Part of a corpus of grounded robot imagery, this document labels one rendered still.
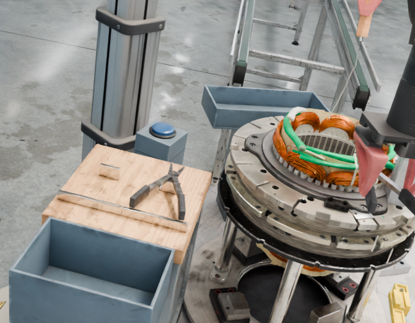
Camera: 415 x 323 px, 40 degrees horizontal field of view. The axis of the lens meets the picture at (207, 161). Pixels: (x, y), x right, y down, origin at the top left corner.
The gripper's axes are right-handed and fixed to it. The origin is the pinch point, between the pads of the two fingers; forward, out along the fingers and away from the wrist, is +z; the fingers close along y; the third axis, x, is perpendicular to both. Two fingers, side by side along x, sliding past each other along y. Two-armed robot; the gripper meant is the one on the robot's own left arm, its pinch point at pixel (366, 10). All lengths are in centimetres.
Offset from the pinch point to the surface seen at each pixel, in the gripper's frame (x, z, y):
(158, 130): 30.7, 25.9, 6.7
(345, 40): 22, -4, 193
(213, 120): 24.5, 23.4, 18.4
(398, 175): -10.3, 21.7, -2.0
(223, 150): 64, 59, 178
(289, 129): 6.6, 19.1, -1.7
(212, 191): 28, 43, 40
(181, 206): 15.3, 30.1, -18.7
